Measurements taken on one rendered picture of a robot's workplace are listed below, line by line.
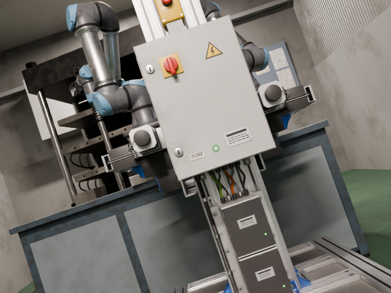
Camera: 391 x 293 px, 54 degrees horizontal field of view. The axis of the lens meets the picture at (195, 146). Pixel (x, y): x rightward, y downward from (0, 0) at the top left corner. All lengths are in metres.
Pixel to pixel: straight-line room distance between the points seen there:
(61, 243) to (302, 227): 1.45
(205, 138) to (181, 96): 0.16
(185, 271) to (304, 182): 0.87
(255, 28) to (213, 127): 4.93
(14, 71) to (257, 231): 5.51
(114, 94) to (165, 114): 0.57
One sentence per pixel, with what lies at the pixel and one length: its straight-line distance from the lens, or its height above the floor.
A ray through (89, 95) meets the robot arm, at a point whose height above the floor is 1.31.
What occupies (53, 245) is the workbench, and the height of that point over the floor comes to 0.62.
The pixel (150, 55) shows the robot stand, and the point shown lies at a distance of 1.32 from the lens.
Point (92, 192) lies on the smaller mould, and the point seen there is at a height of 0.85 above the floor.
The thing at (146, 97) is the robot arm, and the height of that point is 1.17.
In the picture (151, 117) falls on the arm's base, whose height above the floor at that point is 1.07.
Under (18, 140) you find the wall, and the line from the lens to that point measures 6.27.
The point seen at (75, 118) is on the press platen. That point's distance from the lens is 3.43.
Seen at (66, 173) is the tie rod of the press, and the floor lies 1.08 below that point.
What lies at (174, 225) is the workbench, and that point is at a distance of 2.34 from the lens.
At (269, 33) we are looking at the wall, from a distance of 6.15.
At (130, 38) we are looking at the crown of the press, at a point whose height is 1.92.
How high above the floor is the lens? 0.79
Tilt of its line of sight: 3 degrees up
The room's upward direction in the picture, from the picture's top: 19 degrees counter-clockwise
